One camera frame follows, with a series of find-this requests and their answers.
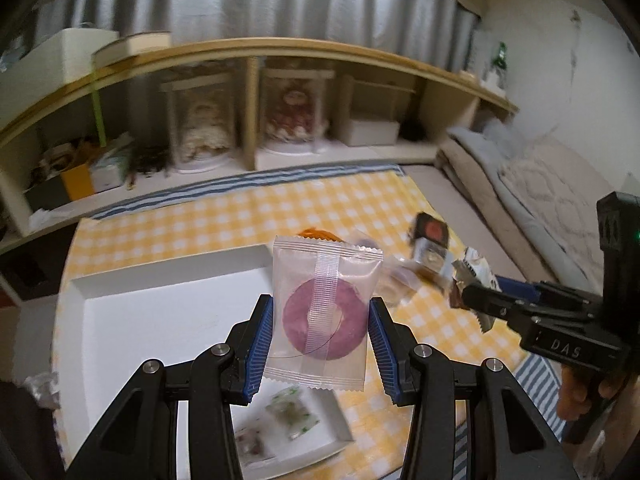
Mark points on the orange snack packet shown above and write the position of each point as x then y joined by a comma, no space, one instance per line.
316,233

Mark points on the small white box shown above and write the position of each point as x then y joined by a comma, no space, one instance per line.
372,132

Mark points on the dark pink clear snack packet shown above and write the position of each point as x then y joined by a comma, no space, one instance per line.
250,442

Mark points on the person's right hand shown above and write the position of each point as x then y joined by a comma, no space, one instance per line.
572,392

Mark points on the dark green box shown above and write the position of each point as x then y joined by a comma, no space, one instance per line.
45,197

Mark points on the thick book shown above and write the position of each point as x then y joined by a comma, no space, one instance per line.
132,45

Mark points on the red doll in clear case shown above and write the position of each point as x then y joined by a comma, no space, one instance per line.
295,110

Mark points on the pale green tissue box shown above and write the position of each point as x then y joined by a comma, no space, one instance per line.
112,162

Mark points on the folded grey blanket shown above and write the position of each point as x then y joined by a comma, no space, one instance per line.
470,160

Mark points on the pink donut clear packet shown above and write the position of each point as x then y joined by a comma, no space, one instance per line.
397,285

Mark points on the purple donut clear packet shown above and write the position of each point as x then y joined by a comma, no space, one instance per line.
320,320

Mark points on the green bottle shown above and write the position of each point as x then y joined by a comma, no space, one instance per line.
498,57

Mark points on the grey curtain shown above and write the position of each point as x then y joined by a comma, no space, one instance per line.
300,5

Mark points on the yellow checkered mat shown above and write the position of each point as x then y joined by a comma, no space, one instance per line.
250,220

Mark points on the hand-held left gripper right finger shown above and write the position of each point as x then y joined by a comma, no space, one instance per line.
382,350

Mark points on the cream quilted blanket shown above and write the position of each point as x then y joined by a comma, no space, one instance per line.
555,185

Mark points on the large white box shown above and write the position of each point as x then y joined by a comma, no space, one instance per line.
50,60

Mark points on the white cardboard tray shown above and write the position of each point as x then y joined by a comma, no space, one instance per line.
150,320

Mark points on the green snack packet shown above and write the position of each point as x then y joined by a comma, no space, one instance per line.
292,410

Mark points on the cream doll in clear case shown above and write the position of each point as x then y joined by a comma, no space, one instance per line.
202,125

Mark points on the dark packet with red circle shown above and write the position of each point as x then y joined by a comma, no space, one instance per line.
432,230

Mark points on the yellow box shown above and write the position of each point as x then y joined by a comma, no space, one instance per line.
77,180

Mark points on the wooden shelf unit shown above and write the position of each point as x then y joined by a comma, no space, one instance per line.
280,50

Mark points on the beige mattress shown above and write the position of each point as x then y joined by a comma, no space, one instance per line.
450,195

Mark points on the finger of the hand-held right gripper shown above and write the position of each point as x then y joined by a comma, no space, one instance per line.
515,287
492,304

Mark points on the brown cookie clear packet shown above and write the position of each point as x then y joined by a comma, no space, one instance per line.
427,257

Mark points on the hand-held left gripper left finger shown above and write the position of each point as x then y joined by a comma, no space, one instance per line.
257,345

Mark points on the silver foil snack packet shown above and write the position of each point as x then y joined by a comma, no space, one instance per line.
472,267

